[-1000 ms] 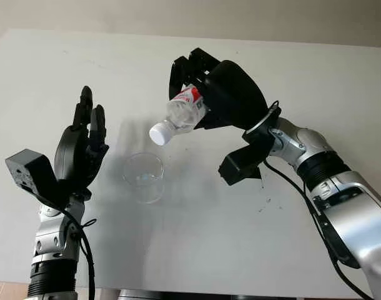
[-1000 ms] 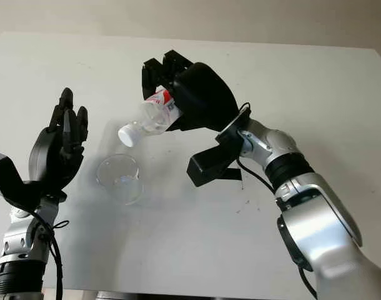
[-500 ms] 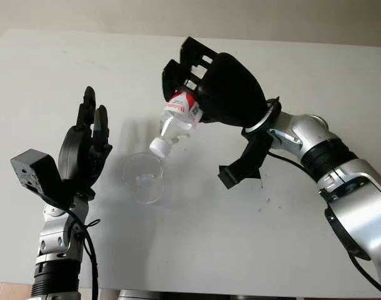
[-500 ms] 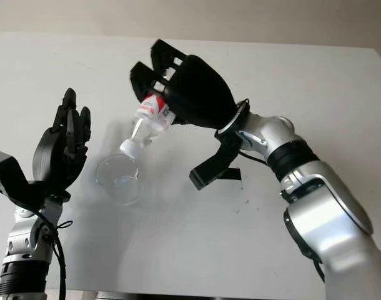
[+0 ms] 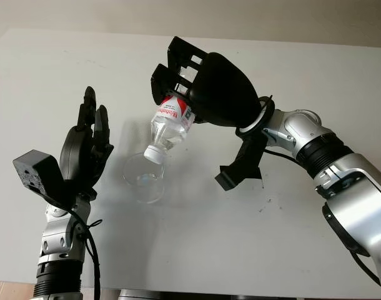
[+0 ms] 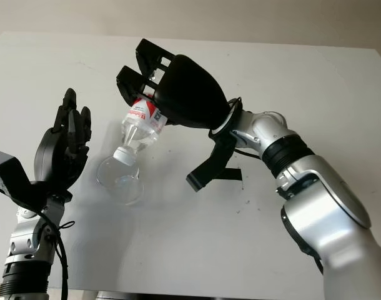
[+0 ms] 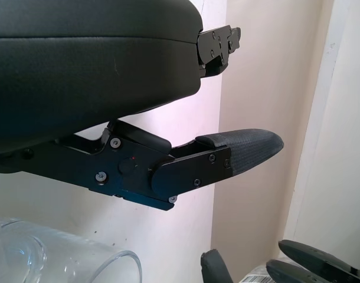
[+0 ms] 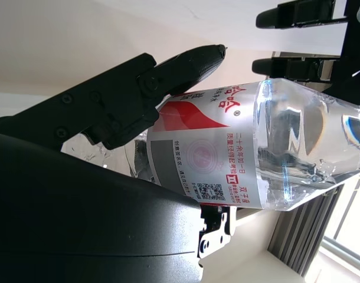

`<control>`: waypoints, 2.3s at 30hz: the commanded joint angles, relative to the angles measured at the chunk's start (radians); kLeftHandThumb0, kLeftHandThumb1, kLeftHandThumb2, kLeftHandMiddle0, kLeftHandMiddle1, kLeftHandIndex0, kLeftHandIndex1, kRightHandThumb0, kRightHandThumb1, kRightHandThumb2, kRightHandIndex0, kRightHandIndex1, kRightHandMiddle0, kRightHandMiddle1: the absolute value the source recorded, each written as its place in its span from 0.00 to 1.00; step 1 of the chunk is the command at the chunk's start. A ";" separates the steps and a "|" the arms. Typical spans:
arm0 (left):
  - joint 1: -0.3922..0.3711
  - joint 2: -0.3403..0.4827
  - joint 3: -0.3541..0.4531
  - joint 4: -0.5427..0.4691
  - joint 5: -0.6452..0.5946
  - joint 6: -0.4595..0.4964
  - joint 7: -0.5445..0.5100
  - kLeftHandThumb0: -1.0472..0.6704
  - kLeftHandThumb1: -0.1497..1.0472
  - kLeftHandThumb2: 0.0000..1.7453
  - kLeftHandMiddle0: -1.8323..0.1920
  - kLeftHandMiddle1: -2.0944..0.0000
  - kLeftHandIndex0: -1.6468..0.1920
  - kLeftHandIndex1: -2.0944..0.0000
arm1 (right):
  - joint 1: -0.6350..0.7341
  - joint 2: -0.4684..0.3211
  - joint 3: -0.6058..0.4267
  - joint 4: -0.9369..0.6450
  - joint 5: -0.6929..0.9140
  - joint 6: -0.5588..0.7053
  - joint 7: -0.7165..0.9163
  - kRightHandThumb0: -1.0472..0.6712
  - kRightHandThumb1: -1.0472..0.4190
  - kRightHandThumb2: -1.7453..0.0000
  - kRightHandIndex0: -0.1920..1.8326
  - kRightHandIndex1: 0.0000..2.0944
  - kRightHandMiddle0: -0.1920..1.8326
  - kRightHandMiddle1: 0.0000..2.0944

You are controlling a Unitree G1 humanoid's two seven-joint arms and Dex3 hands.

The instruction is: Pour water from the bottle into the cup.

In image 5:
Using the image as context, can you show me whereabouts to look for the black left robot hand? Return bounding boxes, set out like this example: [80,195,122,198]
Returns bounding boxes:
[58,86,115,201]

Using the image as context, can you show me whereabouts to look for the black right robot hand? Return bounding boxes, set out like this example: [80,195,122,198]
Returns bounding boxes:
[149,36,262,128]

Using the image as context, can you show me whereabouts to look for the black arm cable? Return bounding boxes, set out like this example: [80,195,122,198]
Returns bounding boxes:
[64,204,103,300]
[263,149,381,286]

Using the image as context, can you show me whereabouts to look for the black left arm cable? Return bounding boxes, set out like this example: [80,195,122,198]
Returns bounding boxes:
[64,204,103,300]

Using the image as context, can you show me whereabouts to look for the clear plastic cup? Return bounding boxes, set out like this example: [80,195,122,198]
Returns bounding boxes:
[122,152,166,205]

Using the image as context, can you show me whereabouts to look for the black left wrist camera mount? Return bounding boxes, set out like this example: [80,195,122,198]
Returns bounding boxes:
[12,149,98,211]

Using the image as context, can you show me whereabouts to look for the clear red-label water bottle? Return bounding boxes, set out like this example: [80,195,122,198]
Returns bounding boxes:
[143,69,201,164]

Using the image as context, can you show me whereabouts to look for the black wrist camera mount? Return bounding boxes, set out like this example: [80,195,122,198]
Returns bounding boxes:
[12,149,98,211]
[214,94,276,191]

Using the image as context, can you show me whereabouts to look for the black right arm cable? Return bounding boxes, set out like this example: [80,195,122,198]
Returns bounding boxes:
[263,149,381,286]

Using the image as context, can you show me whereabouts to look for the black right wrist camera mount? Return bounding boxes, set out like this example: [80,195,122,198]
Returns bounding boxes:
[214,94,276,191]

